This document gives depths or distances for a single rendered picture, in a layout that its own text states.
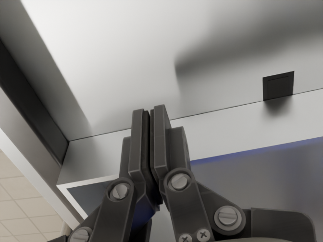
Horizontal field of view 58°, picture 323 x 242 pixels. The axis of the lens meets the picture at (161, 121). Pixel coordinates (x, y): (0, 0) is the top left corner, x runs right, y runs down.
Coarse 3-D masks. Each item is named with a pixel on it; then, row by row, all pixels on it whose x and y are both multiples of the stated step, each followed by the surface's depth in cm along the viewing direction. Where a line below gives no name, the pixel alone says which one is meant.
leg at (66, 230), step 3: (63, 222) 67; (63, 225) 66; (66, 225) 66; (63, 228) 66; (66, 228) 65; (69, 228) 65; (63, 231) 65; (66, 231) 65; (69, 231) 65; (72, 231) 65; (60, 234) 65; (63, 234) 64; (66, 234) 64; (69, 234) 64
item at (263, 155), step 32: (288, 96) 17; (320, 96) 16; (192, 128) 17; (224, 128) 16; (256, 128) 16; (288, 128) 15; (320, 128) 15; (64, 160) 18; (96, 160) 17; (192, 160) 15; (224, 160) 20; (256, 160) 20; (288, 160) 20; (320, 160) 20; (64, 192) 17; (96, 192) 20; (224, 192) 23; (256, 192) 23; (288, 192) 23; (320, 192) 23; (160, 224) 26; (320, 224) 26
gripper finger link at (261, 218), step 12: (252, 216) 10; (264, 216) 10; (276, 216) 10; (288, 216) 10; (300, 216) 10; (252, 228) 10; (264, 228) 10; (276, 228) 10; (288, 228) 10; (300, 228) 9; (312, 228) 9; (216, 240) 11; (288, 240) 9; (300, 240) 9; (312, 240) 9
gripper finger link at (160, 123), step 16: (160, 112) 14; (160, 128) 13; (176, 128) 14; (160, 144) 12; (176, 144) 13; (160, 160) 12; (176, 160) 12; (160, 176) 12; (160, 192) 12; (208, 192) 11; (208, 208) 10; (224, 208) 10; (240, 208) 10; (224, 224) 10; (240, 224) 10
